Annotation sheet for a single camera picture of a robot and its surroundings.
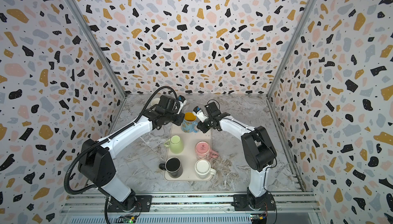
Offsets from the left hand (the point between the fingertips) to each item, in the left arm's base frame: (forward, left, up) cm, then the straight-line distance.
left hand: (183, 113), depth 85 cm
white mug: (-26, -10, -13) cm, 31 cm away
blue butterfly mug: (-1, -2, -10) cm, 11 cm away
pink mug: (-18, -11, -9) cm, 23 cm away
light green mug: (-14, +4, -10) cm, 18 cm away
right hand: (0, -7, -9) cm, 12 cm away
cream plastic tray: (-16, -2, -20) cm, 26 cm away
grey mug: (+18, +21, -10) cm, 30 cm away
